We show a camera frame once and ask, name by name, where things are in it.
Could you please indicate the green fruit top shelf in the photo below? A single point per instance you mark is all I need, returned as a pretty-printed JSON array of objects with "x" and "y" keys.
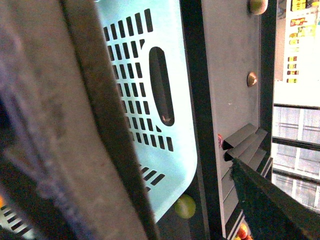
[{"x": 258, "y": 7}]

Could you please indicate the teal plastic shopping basket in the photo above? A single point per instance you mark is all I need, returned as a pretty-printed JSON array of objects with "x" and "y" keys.
[{"x": 144, "y": 40}]

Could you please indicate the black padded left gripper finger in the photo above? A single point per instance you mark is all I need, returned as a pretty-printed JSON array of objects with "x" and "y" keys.
[{"x": 270, "y": 213}]

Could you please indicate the brown pear fruit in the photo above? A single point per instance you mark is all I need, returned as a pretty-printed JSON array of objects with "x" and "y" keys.
[{"x": 252, "y": 79}]

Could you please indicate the green fruit under basket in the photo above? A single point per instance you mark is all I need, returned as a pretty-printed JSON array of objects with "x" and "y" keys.
[{"x": 185, "y": 206}]

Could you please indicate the dark shelf rack frame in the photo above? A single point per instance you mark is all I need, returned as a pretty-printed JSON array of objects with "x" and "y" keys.
[{"x": 224, "y": 42}]

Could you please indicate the brown plastic basket handle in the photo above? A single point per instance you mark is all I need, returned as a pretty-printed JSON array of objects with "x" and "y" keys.
[{"x": 68, "y": 167}]

